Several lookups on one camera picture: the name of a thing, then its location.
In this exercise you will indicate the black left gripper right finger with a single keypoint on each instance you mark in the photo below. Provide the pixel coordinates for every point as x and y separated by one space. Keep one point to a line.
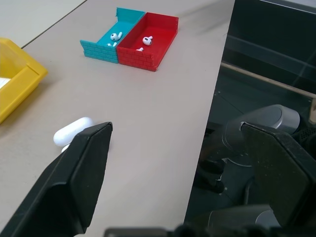
281 168

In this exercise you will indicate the white earbud charging case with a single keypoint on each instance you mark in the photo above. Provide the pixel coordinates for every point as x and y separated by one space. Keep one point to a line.
66 134

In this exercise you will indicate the teal brick-pattern tray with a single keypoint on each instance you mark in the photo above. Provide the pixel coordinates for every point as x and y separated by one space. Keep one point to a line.
98 53

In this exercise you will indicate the red brick-pattern tray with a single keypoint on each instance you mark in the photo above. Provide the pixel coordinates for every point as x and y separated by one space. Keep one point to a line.
134 58

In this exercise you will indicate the wooden bar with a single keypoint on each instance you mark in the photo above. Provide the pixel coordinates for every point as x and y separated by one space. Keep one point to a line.
271 80

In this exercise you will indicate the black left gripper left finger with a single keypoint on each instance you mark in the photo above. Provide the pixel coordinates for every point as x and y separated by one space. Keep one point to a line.
74 177

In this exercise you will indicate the yellow plastic bin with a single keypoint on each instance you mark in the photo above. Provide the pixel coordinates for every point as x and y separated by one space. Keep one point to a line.
22 84

